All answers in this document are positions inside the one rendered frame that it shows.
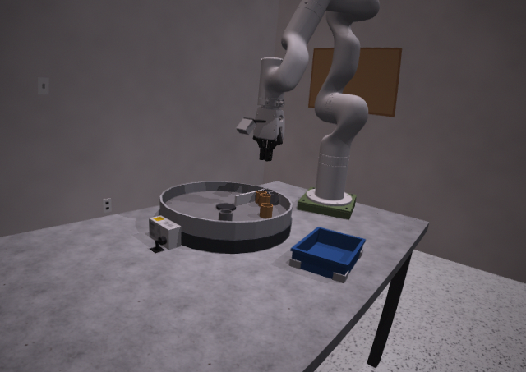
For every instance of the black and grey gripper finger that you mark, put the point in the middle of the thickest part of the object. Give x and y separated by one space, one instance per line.
271 146
262 146

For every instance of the bronze bushing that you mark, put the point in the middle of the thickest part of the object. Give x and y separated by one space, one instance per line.
258 194
264 198
266 210

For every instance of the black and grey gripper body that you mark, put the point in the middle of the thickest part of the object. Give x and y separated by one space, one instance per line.
270 129

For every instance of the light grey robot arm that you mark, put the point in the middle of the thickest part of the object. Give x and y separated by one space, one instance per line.
349 112

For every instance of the blue crate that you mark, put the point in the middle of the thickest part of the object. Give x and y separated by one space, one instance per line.
327 253

